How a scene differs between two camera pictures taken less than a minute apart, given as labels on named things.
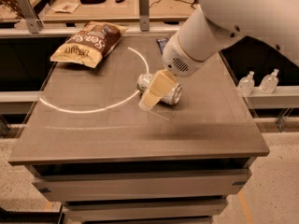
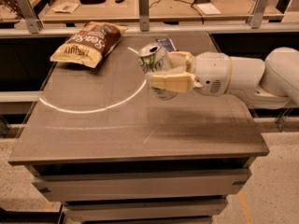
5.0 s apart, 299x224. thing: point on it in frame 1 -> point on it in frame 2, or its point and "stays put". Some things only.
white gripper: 177,59 -> 211,74
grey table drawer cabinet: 176,191 stays put
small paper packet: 66,7 stays put
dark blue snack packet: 162,44 stays put
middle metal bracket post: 143,9 stays put
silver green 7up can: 171,98 -> 154,58
